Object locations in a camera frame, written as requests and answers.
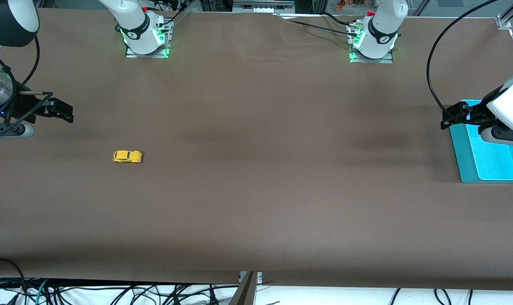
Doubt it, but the black cable on table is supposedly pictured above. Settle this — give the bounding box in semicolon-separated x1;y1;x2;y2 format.
321;12;359;27
273;14;355;33

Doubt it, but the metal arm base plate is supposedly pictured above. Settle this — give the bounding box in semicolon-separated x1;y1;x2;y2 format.
349;23;395;64
125;19;173;59

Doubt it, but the white power strip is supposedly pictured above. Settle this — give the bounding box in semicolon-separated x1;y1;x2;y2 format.
232;0;296;14

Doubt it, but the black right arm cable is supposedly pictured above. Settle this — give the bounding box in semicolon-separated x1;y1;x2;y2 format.
0;36;41;137

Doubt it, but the teal plastic bin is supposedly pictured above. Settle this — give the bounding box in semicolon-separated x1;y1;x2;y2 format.
449;100;513;184

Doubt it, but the metal table bracket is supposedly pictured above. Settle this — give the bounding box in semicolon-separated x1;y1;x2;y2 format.
229;271;264;305

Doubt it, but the thick black floor cable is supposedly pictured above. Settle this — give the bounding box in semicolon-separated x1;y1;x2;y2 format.
0;257;27;298

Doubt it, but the teal floor cable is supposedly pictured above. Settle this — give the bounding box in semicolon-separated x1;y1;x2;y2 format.
35;278;50;305

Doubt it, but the yellow beetle toy car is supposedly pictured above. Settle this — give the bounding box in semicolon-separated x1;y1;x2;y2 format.
112;150;143;164

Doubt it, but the brown table cover mat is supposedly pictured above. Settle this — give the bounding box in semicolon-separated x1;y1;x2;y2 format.
0;8;513;291

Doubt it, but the aluminium frame profile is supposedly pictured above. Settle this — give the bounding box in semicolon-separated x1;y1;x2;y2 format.
496;0;513;69

